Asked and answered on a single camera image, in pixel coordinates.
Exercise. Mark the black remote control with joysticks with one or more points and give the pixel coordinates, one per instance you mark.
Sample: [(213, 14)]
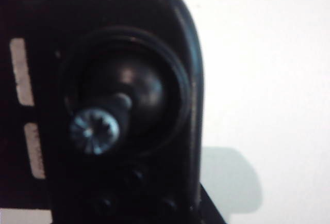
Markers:
[(77, 15)]

